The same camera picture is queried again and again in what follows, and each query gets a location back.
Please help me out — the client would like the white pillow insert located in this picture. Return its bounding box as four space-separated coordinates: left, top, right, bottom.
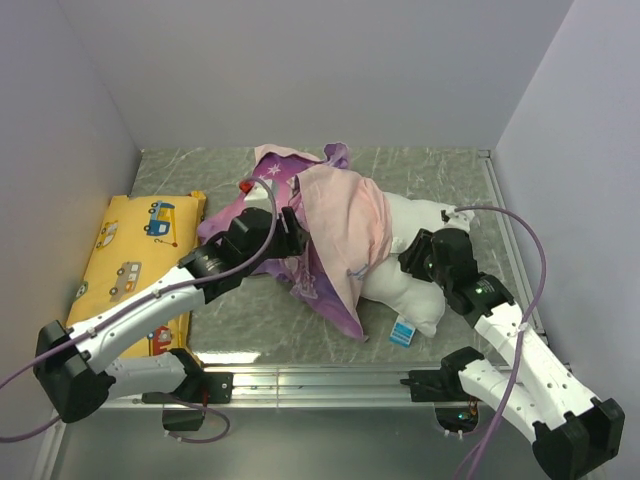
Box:
361 192 453 338

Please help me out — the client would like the pink pillowcase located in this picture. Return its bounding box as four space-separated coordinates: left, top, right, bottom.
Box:
197 142 394 344

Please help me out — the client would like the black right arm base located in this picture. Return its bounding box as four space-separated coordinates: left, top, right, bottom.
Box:
399 367 501 436

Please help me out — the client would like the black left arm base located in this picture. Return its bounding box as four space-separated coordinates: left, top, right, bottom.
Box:
141 372 234 443

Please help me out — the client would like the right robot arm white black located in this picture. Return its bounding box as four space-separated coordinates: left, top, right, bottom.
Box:
399 228 625 479

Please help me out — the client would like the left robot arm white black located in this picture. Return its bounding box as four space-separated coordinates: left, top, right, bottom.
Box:
33 207 310 423

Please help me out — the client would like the blue white pillow tag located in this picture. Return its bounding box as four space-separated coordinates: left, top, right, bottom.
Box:
389 316 416 348

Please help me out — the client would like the yellow cartoon car pillow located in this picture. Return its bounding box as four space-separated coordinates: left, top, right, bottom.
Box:
65 191 207 327

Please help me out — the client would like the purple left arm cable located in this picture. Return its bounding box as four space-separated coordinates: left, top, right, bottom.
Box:
0 179 277 445

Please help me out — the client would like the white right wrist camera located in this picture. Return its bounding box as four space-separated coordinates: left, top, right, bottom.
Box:
441 207 475 233

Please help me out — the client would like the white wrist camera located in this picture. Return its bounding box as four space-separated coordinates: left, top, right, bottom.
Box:
441 207 475 233
239 181 271 211

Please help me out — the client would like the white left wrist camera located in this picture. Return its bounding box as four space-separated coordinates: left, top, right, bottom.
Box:
239 181 271 211

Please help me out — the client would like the aluminium right side rail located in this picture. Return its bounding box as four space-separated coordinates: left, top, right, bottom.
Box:
477 148 551 346

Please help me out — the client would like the aluminium rail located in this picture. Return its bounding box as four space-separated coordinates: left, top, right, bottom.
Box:
29 367 581 480
477 148 551 346

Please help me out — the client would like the aluminium front rail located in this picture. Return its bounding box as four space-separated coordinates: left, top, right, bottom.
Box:
29 367 581 480

